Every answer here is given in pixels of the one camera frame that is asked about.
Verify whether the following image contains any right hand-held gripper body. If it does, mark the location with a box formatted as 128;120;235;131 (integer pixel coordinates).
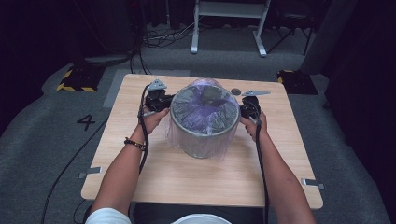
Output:
240;90;272;121

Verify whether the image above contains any person's right hand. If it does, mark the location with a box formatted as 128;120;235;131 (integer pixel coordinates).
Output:
239;111;269;143

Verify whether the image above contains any dark equipment cabinet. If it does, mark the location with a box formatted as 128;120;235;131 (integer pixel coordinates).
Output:
71;0;145;68

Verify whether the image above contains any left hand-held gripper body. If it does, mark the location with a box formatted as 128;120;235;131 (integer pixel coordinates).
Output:
143;78;168;113

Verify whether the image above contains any hand-held gripper cable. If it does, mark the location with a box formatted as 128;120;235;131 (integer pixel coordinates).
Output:
254;119;271;224
136;83;151;175

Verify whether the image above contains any bundle of floor cables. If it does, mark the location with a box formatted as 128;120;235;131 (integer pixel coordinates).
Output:
141;21;200;49

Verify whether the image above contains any grey column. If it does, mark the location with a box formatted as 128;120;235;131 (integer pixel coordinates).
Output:
299;0;359;76

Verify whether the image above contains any left hand-held gripper cable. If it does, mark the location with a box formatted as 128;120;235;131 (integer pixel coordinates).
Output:
136;83;151;175

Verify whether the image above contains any green plastic trash bin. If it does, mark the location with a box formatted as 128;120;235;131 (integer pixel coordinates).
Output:
169;83;242;160

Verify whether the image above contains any right hand-held gripper cable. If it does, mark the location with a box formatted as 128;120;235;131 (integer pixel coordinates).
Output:
254;119;271;224

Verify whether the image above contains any person's white shirt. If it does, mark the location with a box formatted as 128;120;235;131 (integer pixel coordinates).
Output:
84;207;233;224

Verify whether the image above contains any beaded bracelet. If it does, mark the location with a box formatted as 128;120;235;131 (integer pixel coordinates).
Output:
123;136;147;152

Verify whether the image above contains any person's left hand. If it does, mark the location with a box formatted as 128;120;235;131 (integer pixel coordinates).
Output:
130;106;171;143

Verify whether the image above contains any black yellow striped base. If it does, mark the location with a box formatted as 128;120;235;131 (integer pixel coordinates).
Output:
56;64;106;93
276;69;319;96

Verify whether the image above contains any black floor cable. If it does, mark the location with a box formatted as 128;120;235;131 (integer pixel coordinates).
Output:
40;116;110;224

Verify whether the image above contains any black tripod stand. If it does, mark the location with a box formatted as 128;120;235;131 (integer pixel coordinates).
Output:
265;12;316;57

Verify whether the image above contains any white metal stand frame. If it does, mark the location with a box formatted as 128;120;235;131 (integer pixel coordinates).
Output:
190;0;272;59

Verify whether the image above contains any purple plastic trash bag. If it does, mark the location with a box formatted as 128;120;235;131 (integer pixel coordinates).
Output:
165;77;243;163

